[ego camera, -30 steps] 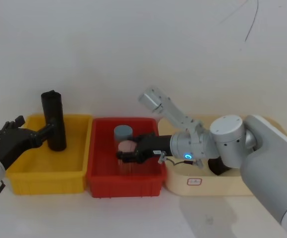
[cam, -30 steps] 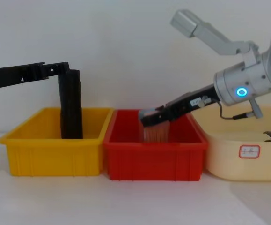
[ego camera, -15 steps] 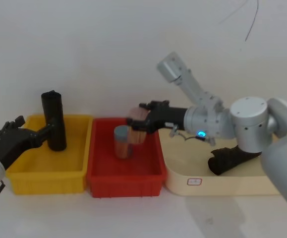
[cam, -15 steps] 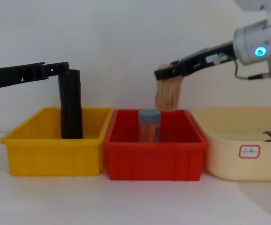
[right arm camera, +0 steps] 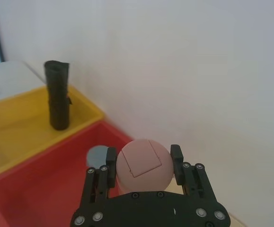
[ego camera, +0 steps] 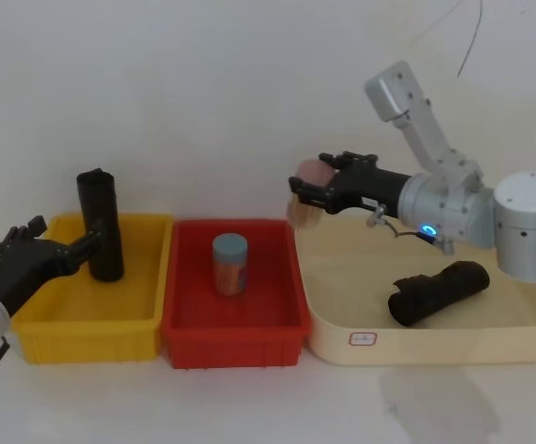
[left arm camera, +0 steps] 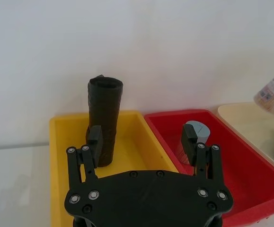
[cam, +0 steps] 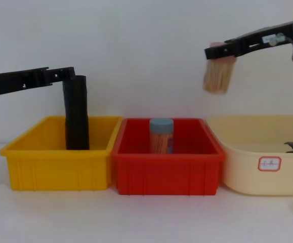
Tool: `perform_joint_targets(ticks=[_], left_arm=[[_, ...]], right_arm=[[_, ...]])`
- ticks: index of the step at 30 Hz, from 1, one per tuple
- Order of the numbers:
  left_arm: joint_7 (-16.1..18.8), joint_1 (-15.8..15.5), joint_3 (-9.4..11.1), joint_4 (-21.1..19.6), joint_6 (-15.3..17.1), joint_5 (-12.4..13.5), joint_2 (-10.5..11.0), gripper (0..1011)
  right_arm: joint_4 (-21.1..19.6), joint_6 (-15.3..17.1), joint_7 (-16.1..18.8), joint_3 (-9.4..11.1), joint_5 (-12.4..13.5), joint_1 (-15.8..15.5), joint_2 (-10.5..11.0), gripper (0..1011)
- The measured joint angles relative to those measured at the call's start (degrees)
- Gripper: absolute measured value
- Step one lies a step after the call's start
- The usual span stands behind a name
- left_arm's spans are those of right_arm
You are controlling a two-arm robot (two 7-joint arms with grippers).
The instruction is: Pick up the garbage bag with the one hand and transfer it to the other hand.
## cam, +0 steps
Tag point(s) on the toothpick jar with blue lid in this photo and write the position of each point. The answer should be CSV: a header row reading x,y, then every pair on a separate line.
x,y
159,141

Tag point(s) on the cream plastic basin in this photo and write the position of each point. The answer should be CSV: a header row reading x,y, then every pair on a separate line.
x,y
242,174

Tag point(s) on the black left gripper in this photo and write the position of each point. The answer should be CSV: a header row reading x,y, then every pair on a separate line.
x,y
17,81

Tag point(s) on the white label with red border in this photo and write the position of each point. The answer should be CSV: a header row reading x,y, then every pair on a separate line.
x,y
269,164

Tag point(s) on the toothpick jar with pink lid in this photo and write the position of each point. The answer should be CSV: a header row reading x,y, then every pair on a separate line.
x,y
217,78

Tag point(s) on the red plastic bin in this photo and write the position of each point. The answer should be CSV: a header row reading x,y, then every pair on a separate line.
x,y
161,177

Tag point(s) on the black cylindrical roll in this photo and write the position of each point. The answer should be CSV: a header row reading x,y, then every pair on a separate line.
x,y
76,114

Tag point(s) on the yellow plastic bin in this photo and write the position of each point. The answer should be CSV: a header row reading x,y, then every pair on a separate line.
x,y
55,172

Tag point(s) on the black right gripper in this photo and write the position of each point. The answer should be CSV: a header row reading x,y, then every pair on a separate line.
x,y
257,38

